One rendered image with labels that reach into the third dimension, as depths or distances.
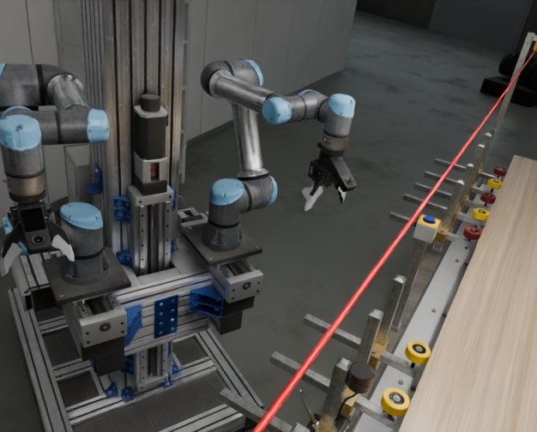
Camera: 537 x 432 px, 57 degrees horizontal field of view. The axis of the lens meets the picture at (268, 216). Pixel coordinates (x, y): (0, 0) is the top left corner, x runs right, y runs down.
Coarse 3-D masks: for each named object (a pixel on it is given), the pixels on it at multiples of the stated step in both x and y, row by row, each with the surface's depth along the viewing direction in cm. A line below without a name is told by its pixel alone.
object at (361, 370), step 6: (354, 366) 121; (360, 366) 122; (366, 366) 122; (354, 372) 120; (360, 372) 120; (366, 372) 120; (372, 372) 120; (360, 378) 118; (366, 378) 118; (354, 384) 120; (342, 390) 124; (336, 420) 132
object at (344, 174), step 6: (336, 156) 146; (330, 162) 145; (336, 162) 145; (342, 162) 146; (330, 168) 146; (336, 168) 144; (342, 168) 145; (336, 174) 144; (342, 174) 144; (348, 174) 145; (336, 180) 145; (342, 180) 143; (348, 180) 143; (354, 180) 145; (342, 186) 143; (348, 186) 142; (354, 186) 144
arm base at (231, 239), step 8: (208, 224) 177; (216, 224) 174; (208, 232) 177; (216, 232) 175; (224, 232) 175; (232, 232) 176; (240, 232) 182; (208, 240) 177; (216, 240) 177; (224, 240) 176; (232, 240) 177; (240, 240) 180; (216, 248) 177; (224, 248) 176; (232, 248) 178
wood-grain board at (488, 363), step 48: (528, 192) 294; (480, 240) 236; (528, 240) 242; (480, 288) 201; (528, 288) 205; (480, 336) 175; (528, 336) 178; (432, 384) 153; (480, 384) 155; (528, 384) 158
